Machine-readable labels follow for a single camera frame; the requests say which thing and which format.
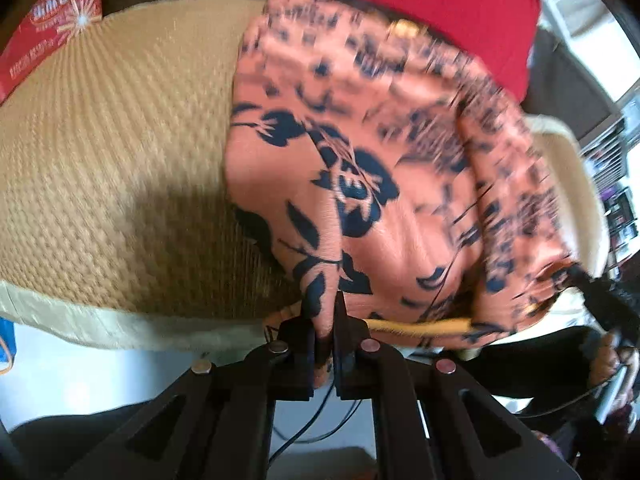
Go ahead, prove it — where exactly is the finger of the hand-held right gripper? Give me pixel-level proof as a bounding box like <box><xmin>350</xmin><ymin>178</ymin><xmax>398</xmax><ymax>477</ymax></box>
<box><xmin>567</xmin><ymin>265</ymin><xmax>603</xmax><ymax>318</ymax></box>

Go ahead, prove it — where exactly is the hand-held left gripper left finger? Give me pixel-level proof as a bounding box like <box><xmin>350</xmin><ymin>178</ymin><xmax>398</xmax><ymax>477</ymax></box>
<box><xmin>65</xmin><ymin>316</ymin><xmax>318</xmax><ymax>480</ymax></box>

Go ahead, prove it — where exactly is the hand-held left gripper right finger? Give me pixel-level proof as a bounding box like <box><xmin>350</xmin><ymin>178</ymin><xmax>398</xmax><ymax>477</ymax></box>
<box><xmin>333</xmin><ymin>291</ymin><xmax>576</xmax><ymax>480</ymax></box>

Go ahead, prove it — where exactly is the orange floral garment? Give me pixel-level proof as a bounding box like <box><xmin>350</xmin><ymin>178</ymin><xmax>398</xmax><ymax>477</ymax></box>
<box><xmin>222</xmin><ymin>0</ymin><xmax>583</xmax><ymax>391</ymax></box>

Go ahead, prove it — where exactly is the person's right hand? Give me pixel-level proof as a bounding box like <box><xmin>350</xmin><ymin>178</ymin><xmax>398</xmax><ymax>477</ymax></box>
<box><xmin>592</xmin><ymin>332</ymin><xmax>640</xmax><ymax>396</ymax></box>

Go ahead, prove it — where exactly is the cluttered shelf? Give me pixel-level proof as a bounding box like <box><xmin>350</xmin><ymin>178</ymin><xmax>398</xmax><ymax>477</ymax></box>
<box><xmin>580</xmin><ymin>120</ymin><xmax>640</xmax><ymax>261</ymax></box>

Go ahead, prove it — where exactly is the brown sofa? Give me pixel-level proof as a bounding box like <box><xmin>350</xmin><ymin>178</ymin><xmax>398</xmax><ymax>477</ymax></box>
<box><xmin>100</xmin><ymin>0</ymin><xmax>623</xmax><ymax>153</ymax></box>

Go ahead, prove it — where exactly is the tan woven mat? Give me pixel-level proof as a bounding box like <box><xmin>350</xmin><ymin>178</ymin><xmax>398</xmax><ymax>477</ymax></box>
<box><xmin>0</xmin><ymin>0</ymin><xmax>613</xmax><ymax>356</ymax></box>

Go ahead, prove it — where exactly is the blue plastic object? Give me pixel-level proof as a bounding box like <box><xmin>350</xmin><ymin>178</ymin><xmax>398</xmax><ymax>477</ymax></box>
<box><xmin>0</xmin><ymin>317</ymin><xmax>18</xmax><ymax>373</ymax></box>

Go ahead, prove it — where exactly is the red cushion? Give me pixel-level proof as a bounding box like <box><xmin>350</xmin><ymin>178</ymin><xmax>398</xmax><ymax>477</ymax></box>
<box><xmin>227</xmin><ymin>0</ymin><xmax>543</xmax><ymax>98</ymax></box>

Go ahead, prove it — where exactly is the red printed box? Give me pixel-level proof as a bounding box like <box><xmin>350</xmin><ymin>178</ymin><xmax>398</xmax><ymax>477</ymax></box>
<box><xmin>0</xmin><ymin>0</ymin><xmax>106</xmax><ymax>103</ymax></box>

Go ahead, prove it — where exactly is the black cable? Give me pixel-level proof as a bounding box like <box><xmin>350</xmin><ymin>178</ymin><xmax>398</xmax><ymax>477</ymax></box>
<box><xmin>270</xmin><ymin>375</ymin><xmax>363</xmax><ymax>463</ymax></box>

